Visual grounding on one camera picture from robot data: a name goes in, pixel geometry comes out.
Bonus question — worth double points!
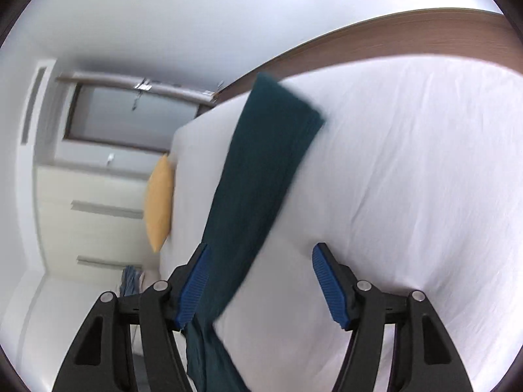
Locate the cream wardrobe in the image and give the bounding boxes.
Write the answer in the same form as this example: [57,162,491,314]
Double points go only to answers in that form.
[35,166,160,286]

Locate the yellow cushion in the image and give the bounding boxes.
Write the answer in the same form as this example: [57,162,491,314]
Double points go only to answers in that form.
[143,154,175,253]

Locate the dark green knit sweater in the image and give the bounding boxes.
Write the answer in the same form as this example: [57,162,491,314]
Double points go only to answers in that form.
[183,74,324,391]

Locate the white bed sheet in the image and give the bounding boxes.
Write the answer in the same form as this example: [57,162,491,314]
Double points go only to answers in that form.
[157,53,523,392]

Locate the blue grey folded blanket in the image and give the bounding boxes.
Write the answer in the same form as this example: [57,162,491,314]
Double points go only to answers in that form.
[119,266,143,297]

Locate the bedroom door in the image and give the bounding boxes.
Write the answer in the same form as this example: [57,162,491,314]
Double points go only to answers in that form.
[57,71,215,153]

